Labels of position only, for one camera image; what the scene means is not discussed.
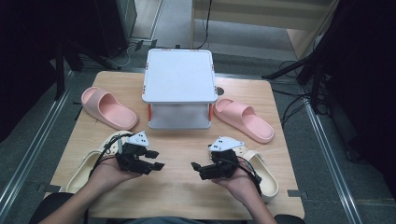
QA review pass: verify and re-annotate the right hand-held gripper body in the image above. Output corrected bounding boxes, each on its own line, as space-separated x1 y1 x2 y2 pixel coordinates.
207 135 246 181

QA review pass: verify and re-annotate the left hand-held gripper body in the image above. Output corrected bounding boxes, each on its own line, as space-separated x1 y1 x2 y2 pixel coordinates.
114 130 154 175

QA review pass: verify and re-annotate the cream clog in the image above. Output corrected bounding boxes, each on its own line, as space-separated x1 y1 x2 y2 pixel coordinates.
234 145 280 203
60 130 135 194

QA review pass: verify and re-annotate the person's right hand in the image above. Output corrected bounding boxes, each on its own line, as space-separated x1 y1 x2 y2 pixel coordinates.
211 170 262 207

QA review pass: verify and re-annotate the person's left hand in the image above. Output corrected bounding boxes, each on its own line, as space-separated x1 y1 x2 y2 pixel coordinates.
88 155 143 194

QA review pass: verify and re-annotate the pink slipper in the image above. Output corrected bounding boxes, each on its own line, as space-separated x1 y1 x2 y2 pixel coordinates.
213 97 276 145
80 86 139 131

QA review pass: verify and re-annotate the black tape strip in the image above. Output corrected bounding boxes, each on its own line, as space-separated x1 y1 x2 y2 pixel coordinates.
286 189 310 200

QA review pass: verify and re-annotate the person's right leg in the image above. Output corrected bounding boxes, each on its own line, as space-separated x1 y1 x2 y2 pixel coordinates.
274 214 306 224

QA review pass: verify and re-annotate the person's leg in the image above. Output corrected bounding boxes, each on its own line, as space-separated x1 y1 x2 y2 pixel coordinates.
28 191 76 224
274 214 306 224

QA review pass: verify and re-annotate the person's left leg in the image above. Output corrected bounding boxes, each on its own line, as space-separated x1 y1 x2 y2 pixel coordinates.
28 191 76 224

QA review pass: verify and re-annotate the black metal stand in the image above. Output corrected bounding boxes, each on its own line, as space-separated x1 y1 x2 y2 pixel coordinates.
53 38 123 101
261 46 334 115

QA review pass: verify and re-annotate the grey cabinet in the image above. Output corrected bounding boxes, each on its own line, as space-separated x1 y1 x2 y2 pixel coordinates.
115 0 138 41

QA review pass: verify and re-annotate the beige wooden cabinet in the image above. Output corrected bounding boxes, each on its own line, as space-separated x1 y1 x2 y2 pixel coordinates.
190 0 341 61

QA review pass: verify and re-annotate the left hand-held gripper black cable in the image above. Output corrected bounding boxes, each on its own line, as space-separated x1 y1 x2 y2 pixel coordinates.
88 133 135 180

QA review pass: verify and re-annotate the hand-held gripper black cable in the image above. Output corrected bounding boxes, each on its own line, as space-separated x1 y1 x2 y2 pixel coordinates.
218 157 263 196
88 133 135 180

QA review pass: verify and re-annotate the right hand-held gripper black cable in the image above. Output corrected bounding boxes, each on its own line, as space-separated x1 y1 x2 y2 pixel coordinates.
218 157 263 196

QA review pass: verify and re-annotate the black floor cable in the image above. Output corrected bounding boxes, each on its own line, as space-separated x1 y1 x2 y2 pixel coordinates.
272 60 314 127

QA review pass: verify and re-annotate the white floor cable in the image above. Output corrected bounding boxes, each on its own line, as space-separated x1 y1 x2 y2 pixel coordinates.
106 45 134 69

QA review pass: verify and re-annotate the metal floor rail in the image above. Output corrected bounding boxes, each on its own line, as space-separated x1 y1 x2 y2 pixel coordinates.
302 97 364 224
0 70 77 217

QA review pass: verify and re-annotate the black hanging cable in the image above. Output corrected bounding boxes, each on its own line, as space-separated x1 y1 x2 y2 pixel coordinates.
195 0 214 50

